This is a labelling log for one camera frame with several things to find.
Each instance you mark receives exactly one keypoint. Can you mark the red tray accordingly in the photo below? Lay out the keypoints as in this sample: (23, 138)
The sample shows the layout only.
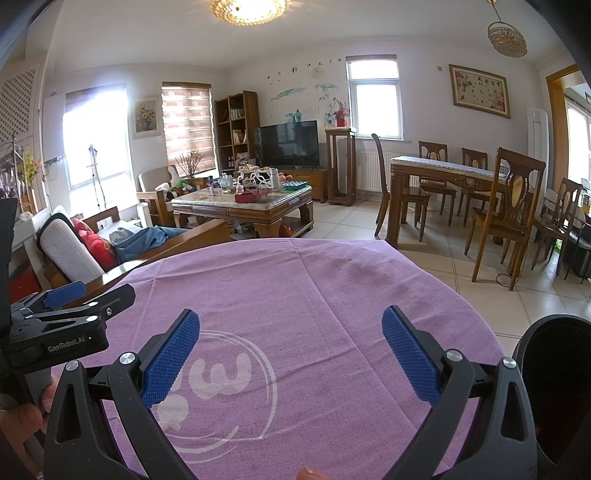
(249, 197)

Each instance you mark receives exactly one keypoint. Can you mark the hanging crystal chandelier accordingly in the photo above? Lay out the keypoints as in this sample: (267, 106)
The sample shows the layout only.
(507, 39)

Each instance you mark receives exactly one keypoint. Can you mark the wooden sofa with white cushions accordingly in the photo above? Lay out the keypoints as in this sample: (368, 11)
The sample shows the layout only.
(184, 240)

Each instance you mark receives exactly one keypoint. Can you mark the wooden dining chair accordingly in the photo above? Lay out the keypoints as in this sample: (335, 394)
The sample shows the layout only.
(434, 154)
(392, 194)
(508, 217)
(558, 217)
(474, 159)

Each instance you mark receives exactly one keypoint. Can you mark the wooden coffee table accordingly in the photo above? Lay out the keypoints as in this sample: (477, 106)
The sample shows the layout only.
(240, 212)

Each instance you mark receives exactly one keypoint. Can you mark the person's left hand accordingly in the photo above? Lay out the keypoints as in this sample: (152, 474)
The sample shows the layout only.
(21, 429)

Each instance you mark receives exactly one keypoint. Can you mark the framed sunflower picture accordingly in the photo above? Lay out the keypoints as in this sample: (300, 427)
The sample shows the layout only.
(145, 117)

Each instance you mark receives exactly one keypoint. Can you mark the wooden television cabinet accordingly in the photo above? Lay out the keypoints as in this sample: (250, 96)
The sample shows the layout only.
(309, 182)

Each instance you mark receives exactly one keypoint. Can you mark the striped window blind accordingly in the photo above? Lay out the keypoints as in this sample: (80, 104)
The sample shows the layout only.
(189, 129)

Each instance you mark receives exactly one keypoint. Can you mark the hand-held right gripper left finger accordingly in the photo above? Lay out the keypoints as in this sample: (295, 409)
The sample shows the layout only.
(171, 360)

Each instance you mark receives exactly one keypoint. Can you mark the white openwork basket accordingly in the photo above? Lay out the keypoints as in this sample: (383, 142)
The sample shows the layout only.
(253, 177)

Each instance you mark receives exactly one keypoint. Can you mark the flat round ceiling lamp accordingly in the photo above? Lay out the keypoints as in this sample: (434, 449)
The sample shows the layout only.
(249, 10)

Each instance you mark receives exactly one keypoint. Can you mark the purple tablecloth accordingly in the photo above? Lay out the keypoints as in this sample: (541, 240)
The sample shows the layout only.
(300, 300)

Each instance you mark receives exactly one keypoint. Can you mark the white wall radiator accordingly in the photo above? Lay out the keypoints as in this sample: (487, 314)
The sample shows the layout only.
(369, 171)

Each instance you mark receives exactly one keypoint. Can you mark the large bright window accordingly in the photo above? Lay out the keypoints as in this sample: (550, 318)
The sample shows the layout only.
(97, 147)

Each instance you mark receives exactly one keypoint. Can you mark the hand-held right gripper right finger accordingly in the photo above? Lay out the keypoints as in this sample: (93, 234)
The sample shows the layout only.
(411, 355)

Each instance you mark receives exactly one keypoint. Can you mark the red cushion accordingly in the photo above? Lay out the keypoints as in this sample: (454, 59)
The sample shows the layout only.
(94, 244)

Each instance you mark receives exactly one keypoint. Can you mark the pink blossom branches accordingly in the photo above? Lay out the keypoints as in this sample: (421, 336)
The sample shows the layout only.
(190, 164)

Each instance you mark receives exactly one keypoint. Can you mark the person's right hand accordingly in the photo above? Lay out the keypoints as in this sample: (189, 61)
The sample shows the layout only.
(313, 474)

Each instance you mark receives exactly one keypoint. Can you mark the small white window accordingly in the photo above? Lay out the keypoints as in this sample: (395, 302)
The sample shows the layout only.
(374, 101)

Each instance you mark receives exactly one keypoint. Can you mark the red flower vase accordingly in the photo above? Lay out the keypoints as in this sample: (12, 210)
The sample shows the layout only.
(340, 119)

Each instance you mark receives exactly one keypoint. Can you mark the framed floral wall picture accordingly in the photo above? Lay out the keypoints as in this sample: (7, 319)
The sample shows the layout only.
(480, 91)

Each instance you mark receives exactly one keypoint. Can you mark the wooden bookshelf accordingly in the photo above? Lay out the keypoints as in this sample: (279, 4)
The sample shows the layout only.
(235, 134)

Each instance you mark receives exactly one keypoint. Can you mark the black trash bin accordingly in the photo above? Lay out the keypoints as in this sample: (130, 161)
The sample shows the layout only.
(563, 392)

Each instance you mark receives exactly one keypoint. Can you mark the wooden armchair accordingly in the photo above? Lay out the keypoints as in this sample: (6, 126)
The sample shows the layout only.
(154, 189)

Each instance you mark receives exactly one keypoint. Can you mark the teal tray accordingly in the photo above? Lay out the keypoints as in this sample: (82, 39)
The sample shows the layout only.
(294, 185)

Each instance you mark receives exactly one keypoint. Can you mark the white standing air conditioner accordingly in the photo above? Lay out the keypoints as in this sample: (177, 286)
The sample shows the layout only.
(538, 147)

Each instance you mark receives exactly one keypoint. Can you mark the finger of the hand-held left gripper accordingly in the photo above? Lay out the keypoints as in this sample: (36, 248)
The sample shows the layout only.
(106, 302)
(64, 295)

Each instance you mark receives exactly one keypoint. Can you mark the wooden dining table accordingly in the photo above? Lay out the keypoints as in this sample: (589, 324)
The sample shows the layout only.
(438, 166)

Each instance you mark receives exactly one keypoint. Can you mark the tall wooden plant stand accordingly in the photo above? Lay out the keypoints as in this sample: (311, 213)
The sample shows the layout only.
(340, 166)

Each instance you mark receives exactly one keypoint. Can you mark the black television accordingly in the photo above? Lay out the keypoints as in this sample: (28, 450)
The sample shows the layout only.
(286, 145)

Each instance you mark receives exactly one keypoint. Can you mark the blue clothes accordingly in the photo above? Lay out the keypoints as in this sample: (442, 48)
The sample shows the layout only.
(147, 240)

